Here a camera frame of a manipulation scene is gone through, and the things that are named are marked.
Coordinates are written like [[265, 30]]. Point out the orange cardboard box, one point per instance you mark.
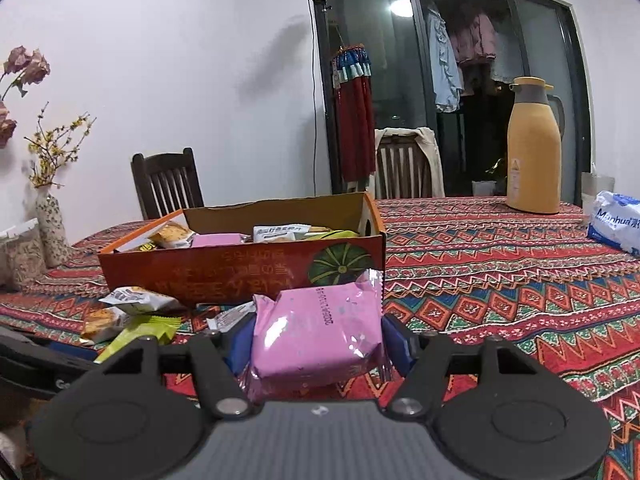
[[225, 270]]

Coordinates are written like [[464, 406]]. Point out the small white snack packet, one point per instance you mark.
[[230, 316]]

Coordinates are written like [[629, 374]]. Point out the red striped hanging cloth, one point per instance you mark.
[[355, 125]]

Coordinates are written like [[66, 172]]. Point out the sliding glass door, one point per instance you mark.
[[395, 60]]

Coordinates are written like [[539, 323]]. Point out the yellow flower branches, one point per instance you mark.
[[55, 150]]

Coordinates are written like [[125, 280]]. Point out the white printed snack packet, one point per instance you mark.
[[277, 233]]

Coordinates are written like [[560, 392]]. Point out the clear glass cup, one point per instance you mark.
[[597, 182]]

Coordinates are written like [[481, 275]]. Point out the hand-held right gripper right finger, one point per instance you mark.
[[397, 342]]

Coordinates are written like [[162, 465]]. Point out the speckled ceramic vase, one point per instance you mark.
[[52, 230]]

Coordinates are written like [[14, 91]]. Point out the white and yellow snack packet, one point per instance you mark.
[[135, 300]]

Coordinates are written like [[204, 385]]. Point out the pale yellow snack packet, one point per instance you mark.
[[340, 234]]

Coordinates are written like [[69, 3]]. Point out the white hanging garment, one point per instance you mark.
[[507, 70]]

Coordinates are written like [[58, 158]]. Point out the white plastic container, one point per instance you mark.
[[484, 188]]

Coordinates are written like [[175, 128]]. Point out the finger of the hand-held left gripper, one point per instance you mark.
[[70, 352]]

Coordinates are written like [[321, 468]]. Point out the pink hanging garment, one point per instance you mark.
[[472, 37]]

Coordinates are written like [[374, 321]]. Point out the white and blue tissue pack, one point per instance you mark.
[[615, 225]]

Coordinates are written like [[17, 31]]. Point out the pink artificial flowers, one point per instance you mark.
[[30, 67]]

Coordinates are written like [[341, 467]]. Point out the chair with cream cloth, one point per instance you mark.
[[435, 160]]

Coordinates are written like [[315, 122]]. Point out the yellow thermos jug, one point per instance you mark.
[[532, 160]]

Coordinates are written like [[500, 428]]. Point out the green snack packet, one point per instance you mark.
[[142, 332]]

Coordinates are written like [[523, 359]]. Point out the clear storage jar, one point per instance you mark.
[[25, 260]]

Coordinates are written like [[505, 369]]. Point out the light blue hanging shirt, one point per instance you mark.
[[442, 65]]

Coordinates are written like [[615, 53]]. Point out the dark wooden chair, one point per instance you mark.
[[165, 180]]

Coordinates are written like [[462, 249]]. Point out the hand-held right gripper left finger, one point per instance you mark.
[[242, 347]]

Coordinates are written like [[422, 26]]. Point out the brown slatted wooden chair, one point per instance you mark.
[[402, 170]]

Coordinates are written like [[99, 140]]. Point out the orange cracker packet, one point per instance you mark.
[[102, 324], [170, 235]]

